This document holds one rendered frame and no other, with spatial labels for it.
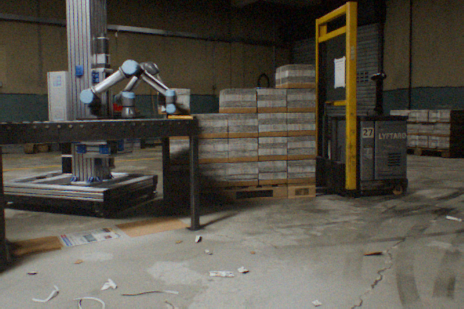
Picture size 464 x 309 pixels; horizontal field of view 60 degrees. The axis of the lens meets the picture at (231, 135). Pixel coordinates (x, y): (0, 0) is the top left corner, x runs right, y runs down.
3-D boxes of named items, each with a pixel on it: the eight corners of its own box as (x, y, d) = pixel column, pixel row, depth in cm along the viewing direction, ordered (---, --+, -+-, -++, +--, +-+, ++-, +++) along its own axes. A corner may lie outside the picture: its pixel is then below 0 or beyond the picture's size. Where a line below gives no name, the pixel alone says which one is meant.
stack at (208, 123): (164, 196, 404) (162, 114, 399) (275, 190, 427) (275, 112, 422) (166, 205, 366) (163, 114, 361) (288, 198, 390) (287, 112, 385)
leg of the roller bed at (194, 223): (197, 227, 298) (195, 135, 294) (200, 228, 293) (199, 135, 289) (190, 228, 295) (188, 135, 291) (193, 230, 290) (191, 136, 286)
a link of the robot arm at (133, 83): (117, 100, 387) (148, 58, 408) (110, 100, 398) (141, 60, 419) (126, 107, 394) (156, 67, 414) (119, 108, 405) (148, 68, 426)
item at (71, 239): (111, 227, 299) (110, 225, 299) (123, 237, 275) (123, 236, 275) (58, 236, 280) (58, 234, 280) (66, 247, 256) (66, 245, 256)
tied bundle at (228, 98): (218, 113, 410) (218, 90, 408) (246, 113, 416) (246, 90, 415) (226, 113, 373) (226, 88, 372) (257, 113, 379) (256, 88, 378)
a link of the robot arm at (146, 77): (127, 71, 346) (172, 105, 348) (123, 70, 335) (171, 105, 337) (135, 60, 345) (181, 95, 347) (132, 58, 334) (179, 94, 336)
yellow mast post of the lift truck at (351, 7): (343, 187, 391) (344, 4, 381) (351, 187, 393) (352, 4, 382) (347, 189, 382) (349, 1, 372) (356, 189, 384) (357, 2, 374)
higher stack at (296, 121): (275, 190, 427) (274, 68, 420) (301, 189, 433) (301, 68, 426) (287, 198, 390) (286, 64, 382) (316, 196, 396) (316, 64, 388)
